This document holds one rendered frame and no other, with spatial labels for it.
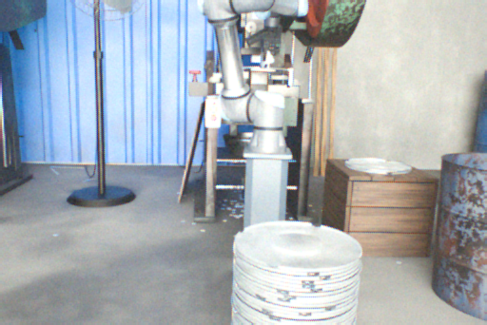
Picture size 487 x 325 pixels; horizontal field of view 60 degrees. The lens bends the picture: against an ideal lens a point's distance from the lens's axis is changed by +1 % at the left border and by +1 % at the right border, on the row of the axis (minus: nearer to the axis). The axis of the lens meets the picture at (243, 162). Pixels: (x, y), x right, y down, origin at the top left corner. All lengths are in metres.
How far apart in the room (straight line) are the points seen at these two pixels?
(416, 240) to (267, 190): 0.70
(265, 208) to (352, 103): 2.26
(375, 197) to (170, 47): 2.21
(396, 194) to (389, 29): 2.24
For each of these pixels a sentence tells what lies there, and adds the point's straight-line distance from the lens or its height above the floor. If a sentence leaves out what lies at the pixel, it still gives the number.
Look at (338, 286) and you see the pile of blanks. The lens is 0.92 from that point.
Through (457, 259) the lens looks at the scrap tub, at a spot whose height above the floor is 0.17.
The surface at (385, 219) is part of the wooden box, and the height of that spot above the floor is 0.17.
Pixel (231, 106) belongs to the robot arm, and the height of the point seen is 0.62.
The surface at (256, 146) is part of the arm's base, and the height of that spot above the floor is 0.47.
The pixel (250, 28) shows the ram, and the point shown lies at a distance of 2.31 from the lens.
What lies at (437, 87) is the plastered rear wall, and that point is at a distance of 4.09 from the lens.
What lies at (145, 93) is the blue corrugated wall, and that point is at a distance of 3.52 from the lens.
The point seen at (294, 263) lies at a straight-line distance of 0.90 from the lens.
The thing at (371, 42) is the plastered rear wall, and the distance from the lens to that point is 3.83.
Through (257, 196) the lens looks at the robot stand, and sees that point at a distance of 1.64.
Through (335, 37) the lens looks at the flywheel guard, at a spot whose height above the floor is 0.96.
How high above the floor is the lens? 0.71
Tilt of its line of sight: 11 degrees down
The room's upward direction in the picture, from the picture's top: 2 degrees clockwise
